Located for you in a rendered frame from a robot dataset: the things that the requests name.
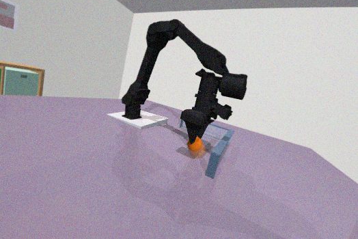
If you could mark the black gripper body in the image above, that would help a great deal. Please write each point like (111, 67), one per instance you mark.
(199, 113)

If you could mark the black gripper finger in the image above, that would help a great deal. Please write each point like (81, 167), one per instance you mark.
(202, 130)
(192, 130)

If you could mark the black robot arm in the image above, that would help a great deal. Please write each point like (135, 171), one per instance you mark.
(158, 34)

